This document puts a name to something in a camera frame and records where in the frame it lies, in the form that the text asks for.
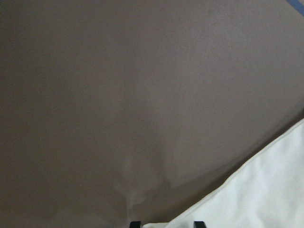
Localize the cream long-sleeve cat shirt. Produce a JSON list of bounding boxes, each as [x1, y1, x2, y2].
[[148, 121, 304, 228]]

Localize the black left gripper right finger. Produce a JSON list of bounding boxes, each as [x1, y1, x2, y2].
[[193, 221, 206, 228]]

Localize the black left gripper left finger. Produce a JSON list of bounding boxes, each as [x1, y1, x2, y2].
[[129, 221, 142, 228]]

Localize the long blue tape line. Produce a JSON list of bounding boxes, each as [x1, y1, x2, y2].
[[286, 0, 304, 16]]

